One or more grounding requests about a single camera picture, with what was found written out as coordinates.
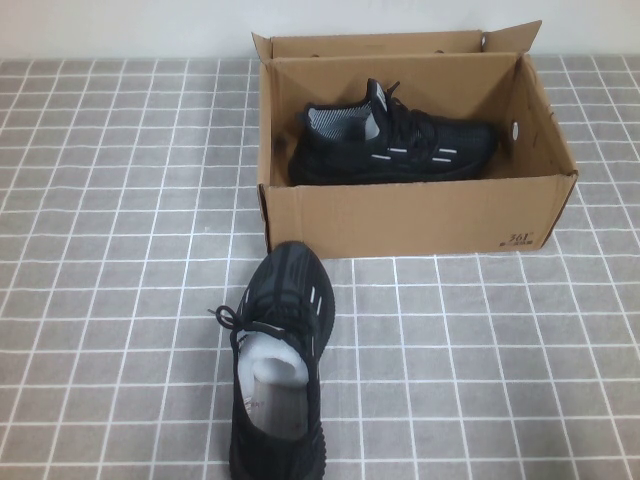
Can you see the black sneaker white stripes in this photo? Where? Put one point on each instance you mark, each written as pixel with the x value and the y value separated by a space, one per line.
pixel 280 450
pixel 345 155

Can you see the brown cardboard shoe box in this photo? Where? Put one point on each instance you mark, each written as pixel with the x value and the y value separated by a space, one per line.
pixel 400 220

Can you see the grey white-grid tablecloth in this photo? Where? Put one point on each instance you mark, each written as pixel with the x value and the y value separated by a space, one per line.
pixel 125 250

